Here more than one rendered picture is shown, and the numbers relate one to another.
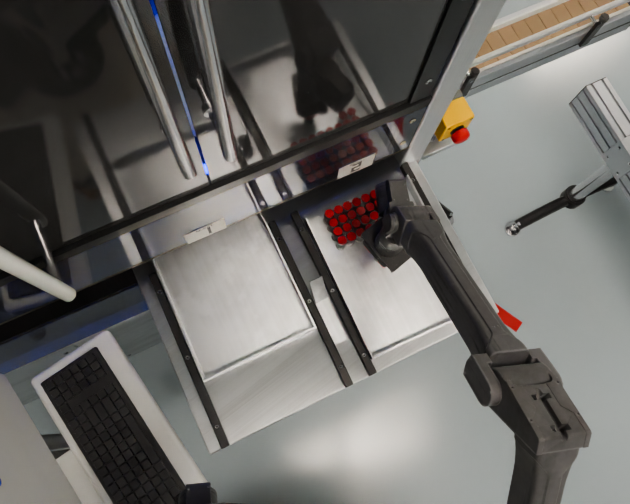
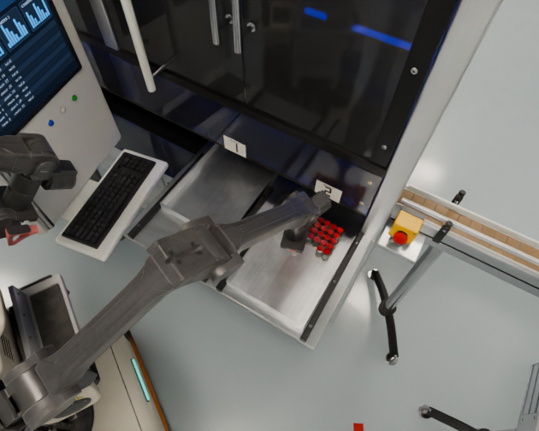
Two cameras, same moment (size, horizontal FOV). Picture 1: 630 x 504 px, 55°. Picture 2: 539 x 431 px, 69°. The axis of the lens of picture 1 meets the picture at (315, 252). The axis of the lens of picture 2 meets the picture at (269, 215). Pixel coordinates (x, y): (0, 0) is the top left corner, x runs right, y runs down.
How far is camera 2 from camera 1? 0.65 m
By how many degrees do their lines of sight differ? 29
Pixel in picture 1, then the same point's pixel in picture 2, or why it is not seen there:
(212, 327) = (193, 195)
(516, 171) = (466, 388)
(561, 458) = (156, 275)
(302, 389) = not seen: hidden behind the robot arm
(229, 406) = (154, 227)
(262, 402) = not seen: hidden behind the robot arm
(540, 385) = (205, 249)
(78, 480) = (84, 194)
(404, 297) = (279, 281)
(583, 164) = not seen: outside the picture
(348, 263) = (277, 239)
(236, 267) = (234, 187)
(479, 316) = (244, 222)
